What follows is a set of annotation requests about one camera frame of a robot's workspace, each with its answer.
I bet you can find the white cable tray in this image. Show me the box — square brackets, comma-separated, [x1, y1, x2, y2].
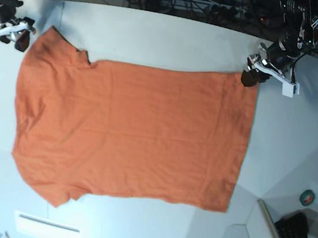
[14, 211, 83, 238]

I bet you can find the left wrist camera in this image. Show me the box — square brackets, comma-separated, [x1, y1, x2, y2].
[282, 82, 300, 97]

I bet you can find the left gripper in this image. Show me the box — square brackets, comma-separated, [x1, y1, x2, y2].
[241, 40, 301, 87]

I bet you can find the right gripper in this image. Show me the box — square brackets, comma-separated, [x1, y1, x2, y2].
[0, 5, 34, 51]

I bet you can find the green tape roll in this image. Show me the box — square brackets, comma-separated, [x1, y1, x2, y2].
[299, 189, 316, 207]

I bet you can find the orange t-shirt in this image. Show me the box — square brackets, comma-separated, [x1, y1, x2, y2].
[12, 28, 258, 213]

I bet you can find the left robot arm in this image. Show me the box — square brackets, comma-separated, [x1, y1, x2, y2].
[241, 0, 318, 97]

